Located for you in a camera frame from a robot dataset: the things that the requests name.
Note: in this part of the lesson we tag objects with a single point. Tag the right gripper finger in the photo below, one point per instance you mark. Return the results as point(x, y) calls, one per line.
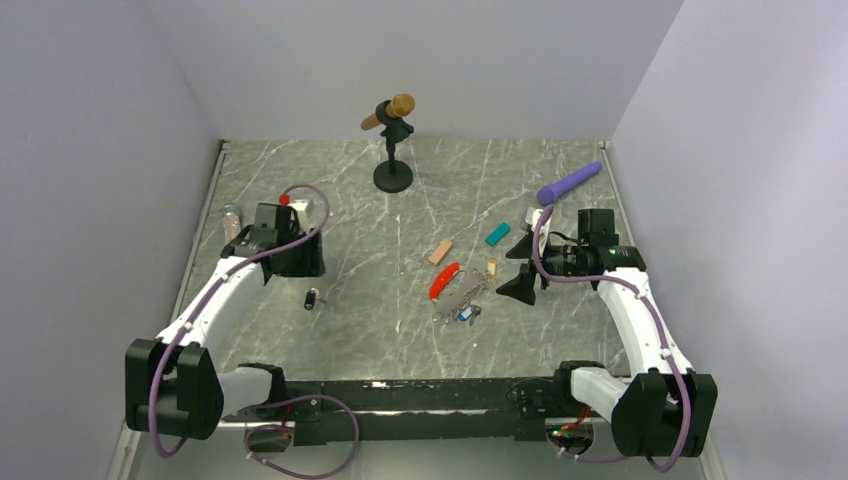
point(521, 287)
point(523, 249)

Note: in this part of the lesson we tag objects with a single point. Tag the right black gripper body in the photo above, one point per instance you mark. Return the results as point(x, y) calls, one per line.
point(564, 259)

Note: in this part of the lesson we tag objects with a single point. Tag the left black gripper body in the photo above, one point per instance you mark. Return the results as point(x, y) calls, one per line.
point(302, 260)

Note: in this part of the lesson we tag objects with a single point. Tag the black tagged key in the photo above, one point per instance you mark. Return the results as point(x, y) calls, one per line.
point(313, 298)

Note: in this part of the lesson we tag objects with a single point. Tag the red carabiner keyring with chain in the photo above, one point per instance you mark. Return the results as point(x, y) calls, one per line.
point(454, 288)

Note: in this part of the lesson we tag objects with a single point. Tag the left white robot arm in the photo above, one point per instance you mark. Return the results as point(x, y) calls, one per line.
point(171, 383)

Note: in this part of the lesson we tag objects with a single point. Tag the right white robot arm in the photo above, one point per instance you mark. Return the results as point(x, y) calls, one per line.
point(665, 407)

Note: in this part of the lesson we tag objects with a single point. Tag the teal block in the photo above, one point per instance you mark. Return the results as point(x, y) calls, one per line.
point(497, 234)

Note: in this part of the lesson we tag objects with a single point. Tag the glitter tube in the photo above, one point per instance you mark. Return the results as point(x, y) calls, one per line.
point(231, 221)

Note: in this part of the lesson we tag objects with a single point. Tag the peach block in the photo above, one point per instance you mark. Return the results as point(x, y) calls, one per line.
point(439, 253)

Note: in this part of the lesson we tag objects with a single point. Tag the black microphone stand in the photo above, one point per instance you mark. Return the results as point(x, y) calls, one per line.
point(392, 175)

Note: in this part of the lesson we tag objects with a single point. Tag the brown microphone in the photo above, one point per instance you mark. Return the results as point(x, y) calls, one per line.
point(398, 107)

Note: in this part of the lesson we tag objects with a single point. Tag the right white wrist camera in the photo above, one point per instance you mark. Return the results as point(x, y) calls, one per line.
point(531, 217)

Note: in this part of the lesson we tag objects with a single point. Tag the purple cylinder handle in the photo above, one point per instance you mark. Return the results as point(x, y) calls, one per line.
point(550, 193)

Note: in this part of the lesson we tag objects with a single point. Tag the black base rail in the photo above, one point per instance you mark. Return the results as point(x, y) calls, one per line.
point(520, 408)

